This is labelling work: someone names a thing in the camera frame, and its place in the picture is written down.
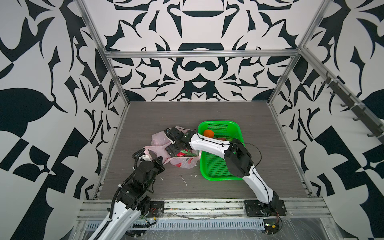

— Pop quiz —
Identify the green plastic basket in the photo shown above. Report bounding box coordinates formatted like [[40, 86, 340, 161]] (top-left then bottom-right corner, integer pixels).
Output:
[[198, 121, 244, 182]]

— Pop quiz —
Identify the pink plastic bag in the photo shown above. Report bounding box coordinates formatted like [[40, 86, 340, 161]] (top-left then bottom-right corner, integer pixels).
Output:
[[144, 126, 202, 169]]

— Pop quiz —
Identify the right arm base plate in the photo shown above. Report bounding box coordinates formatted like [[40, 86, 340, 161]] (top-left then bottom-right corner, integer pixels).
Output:
[[244, 200, 287, 217]]

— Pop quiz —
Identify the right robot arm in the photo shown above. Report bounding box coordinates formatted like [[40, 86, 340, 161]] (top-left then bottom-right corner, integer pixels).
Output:
[[164, 127, 279, 212]]

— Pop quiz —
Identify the small circuit board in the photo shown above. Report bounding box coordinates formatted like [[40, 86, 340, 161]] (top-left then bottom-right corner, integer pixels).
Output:
[[263, 219, 283, 235]]

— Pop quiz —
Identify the white slotted cable duct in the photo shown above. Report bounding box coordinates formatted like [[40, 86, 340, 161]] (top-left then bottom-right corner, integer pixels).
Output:
[[131, 219, 265, 231]]

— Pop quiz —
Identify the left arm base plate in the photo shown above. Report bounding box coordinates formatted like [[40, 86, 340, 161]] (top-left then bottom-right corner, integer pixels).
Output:
[[145, 201, 165, 218]]

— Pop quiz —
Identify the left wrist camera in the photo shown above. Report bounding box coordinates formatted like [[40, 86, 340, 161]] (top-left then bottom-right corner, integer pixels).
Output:
[[139, 153, 154, 162]]

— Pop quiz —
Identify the orange fruit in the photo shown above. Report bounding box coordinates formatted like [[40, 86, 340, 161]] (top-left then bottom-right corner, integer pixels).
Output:
[[203, 129, 215, 139]]

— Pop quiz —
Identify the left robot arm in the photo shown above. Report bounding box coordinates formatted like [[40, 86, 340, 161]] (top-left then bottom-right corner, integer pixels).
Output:
[[90, 157, 165, 240]]

